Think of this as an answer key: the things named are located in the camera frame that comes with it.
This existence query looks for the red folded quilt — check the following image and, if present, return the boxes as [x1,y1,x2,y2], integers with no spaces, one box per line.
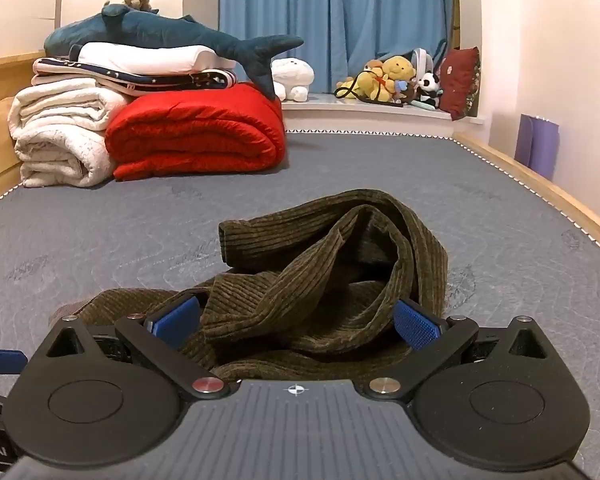
[105,81,287,181]

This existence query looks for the blue curtain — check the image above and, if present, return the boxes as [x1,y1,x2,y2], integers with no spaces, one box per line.
[219,0,458,95]

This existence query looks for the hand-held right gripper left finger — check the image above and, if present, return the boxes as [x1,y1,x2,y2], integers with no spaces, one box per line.
[22,294,228,402]

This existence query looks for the white window sill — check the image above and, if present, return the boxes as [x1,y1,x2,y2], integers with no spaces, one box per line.
[280,92,487,136]

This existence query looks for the white plush toy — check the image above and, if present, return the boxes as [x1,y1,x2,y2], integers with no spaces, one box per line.
[271,57,315,102]

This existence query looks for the white folded blanket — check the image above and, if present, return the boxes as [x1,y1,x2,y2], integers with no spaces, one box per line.
[7,77,131,188]

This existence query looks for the panda plush toy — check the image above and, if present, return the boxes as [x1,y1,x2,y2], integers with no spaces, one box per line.
[417,72,443,109]

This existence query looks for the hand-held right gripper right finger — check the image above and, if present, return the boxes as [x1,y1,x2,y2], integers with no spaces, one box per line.
[365,299,556,403]

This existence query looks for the white pillow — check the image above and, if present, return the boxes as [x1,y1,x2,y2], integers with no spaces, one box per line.
[77,42,238,77]

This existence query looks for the purple rolled mat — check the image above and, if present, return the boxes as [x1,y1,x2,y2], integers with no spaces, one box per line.
[514,114,560,182]

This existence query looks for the yellow bear plush toy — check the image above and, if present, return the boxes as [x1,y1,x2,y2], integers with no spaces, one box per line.
[352,56,417,103]

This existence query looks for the navy star-patterned folded blanket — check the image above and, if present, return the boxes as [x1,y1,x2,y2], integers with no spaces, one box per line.
[32,57,238,98]

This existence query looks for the wooden bed frame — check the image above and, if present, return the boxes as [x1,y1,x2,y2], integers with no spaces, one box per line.
[0,51,600,262]

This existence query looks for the dark red cushion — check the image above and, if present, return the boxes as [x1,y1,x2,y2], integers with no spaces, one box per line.
[437,46,482,121]

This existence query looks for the brown corduroy pants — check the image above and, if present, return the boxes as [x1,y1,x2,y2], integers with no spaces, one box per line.
[50,189,451,383]

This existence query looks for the blue shark plush toy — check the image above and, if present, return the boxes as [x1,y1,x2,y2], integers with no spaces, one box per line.
[43,4,305,101]

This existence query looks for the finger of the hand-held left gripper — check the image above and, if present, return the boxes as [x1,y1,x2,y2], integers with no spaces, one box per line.
[0,347,28,377]

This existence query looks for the grey quilted bed mattress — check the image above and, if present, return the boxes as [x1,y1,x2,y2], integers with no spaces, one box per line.
[0,129,600,411]

